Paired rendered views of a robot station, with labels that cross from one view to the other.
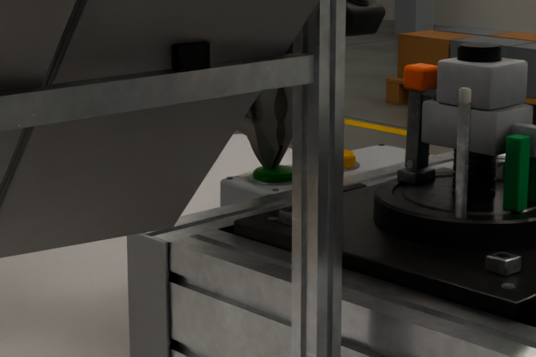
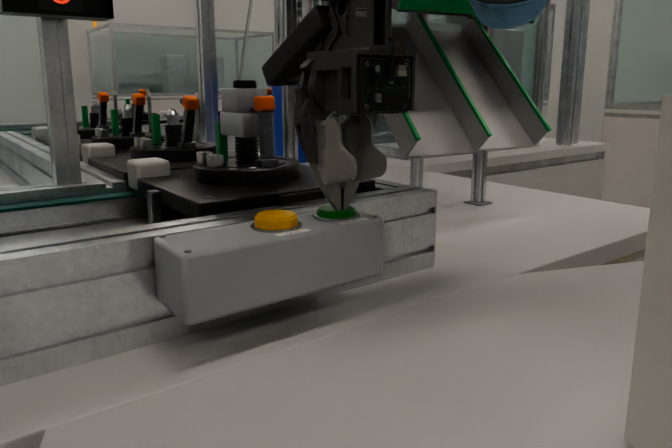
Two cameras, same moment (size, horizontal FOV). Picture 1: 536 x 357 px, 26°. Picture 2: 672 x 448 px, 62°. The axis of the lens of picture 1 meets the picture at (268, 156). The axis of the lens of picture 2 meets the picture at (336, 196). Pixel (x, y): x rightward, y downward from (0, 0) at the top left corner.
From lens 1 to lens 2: 1.51 m
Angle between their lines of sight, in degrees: 155
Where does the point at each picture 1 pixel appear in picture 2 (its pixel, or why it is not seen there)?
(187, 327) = not seen: hidden behind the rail
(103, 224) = (430, 145)
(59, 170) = (437, 109)
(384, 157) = (212, 234)
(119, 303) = (462, 305)
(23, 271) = (584, 347)
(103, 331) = (460, 282)
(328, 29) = not seen: hidden behind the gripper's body
